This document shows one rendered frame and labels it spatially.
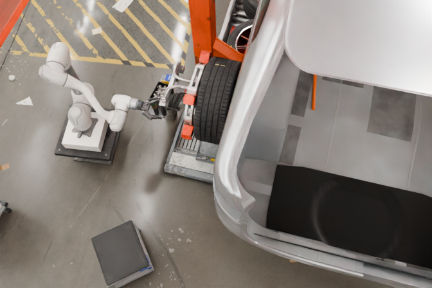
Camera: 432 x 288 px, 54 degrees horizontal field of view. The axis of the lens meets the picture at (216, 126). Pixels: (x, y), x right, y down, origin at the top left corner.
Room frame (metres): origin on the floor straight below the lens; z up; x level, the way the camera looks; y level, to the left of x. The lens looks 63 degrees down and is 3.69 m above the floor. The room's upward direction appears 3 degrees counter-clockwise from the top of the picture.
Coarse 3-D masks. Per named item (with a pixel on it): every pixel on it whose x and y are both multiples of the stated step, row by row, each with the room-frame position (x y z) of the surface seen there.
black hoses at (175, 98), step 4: (180, 92) 1.70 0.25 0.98; (172, 96) 1.62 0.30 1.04; (176, 96) 1.62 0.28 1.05; (180, 96) 1.62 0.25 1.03; (172, 100) 1.60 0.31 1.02; (176, 100) 1.59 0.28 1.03; (180, 100) 1.59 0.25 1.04; (168, 104) 1.58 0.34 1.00; (172, 104) 1.58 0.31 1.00; (176, 104) 1.58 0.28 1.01; (168, 108) 1.57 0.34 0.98; (172, 108) 1.56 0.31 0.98; (176, 108) 1.56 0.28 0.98
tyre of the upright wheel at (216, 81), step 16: (208, 64) 1.80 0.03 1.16; (224, 64) 1.81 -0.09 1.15; (240, 64) 1.84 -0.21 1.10; (208, 80) 1.66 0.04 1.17; (224, 80) 1.65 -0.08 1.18; (208, 96) 1.55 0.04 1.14; (224, 96) 1.53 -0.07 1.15; (208, 112) 1.45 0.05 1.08; (224, 112) 1.44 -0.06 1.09; (208, 128) 1.39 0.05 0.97
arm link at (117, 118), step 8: (72, 80) 1.75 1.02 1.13; (80, 88) 1.72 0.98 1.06; (88, 88) 1.74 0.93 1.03; (88, 96) 1.68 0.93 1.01; (96, 104) 1.64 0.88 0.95; (104, 112) 1.60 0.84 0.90; (112, 112) 1.61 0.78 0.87; (120, 112) 1.62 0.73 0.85; (112, 120) 1.55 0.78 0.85; (120, 120) 1.56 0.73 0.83; (112, 128) 1.51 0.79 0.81; (120, 128) 1.52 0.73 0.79
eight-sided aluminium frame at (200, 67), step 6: (198, 66) 1.82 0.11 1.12; (204, 66) 1.83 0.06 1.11; (192, 78) 1.72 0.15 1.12; (198, 78) 1.72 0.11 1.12; (192, 84) 1.68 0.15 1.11; (198, 84) 1.67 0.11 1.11; (192, 90) 1.62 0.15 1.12; (186, 108) 1.53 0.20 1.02; (192, 108) 1.53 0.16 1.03; (186, 114) 1.50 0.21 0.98; (192, 114) 1.50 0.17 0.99; (186, 120) 1.47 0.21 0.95; (192, 120) 1.47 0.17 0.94
